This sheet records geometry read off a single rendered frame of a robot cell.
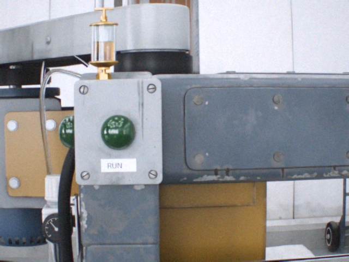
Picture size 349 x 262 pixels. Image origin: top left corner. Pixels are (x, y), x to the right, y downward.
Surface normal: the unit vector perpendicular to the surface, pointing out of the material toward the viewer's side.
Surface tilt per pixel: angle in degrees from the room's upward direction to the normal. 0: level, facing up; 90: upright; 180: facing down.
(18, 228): 91
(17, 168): 90
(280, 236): 90
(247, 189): 90
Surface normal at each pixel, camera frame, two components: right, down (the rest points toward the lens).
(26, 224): 0.39, 0.07
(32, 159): 0.09, 0.05
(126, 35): -0.65, 0.05
